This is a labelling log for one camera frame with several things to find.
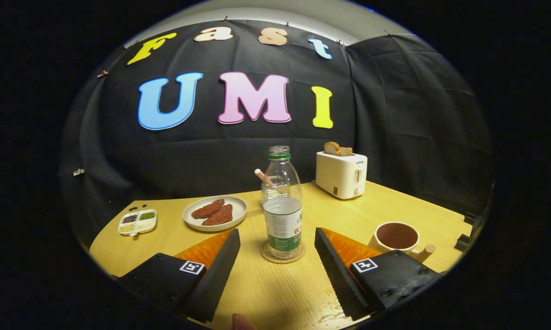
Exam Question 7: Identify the clear plastic juice bottle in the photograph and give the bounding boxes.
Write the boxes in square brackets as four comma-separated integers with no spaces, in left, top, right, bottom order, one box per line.
[261,145,303,260]

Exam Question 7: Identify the brown meat patty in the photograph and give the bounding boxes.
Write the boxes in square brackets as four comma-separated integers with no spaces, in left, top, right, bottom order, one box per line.
[201,204,233,226]
[191,198,225,220]

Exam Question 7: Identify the white toaster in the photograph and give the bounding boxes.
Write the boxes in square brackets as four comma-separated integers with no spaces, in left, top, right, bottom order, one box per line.
[315,151,368,200]

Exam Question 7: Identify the black backdrop cloth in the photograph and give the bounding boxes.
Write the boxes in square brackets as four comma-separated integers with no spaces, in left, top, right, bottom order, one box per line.
[60,18,494,248]

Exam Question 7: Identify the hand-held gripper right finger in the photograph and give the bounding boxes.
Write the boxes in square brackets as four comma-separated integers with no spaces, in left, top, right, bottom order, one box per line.
[314,227,441,321]

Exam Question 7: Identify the white divided condiment dish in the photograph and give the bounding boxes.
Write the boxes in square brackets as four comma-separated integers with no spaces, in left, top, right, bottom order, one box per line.
[117,209,158,237]

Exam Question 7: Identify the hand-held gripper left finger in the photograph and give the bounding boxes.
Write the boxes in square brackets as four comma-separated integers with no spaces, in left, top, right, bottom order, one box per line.
[117,228,241,324]

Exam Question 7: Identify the round cork coaster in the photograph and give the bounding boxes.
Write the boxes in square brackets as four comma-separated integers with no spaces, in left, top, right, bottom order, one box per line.
[260,241,306,264]

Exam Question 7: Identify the wooden table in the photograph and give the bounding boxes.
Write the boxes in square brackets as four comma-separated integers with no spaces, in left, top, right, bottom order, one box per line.
[89,180,473,330]

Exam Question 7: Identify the white round plate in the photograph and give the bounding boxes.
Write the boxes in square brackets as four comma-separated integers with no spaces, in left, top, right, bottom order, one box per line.
[182,196,248,232]

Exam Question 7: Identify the beige cup with wooden handle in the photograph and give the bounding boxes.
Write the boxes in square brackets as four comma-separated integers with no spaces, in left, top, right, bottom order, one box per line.
[369,221,436,263]

